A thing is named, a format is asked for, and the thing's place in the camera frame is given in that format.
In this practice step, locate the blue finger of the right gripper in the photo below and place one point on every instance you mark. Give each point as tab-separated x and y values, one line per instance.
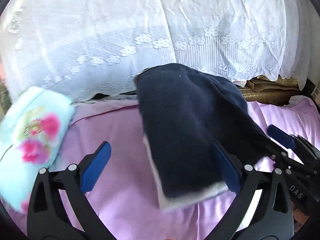
281	137

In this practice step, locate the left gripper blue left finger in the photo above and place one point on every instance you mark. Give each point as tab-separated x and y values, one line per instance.
92	166

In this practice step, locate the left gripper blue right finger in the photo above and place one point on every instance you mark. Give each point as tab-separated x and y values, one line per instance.
228	166

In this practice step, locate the navy blue knit cardigan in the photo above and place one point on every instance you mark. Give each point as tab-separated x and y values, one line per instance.
184	112

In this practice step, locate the white folded garment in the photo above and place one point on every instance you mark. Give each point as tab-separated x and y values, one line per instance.
187	199

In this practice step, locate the purple printed bed sheet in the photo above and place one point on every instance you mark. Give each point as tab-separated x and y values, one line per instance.
124	204

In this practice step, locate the brown folded bedding stack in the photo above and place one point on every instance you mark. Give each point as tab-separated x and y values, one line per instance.
262	90

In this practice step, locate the white lace cover cloth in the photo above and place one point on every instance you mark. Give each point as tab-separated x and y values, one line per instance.
84	47

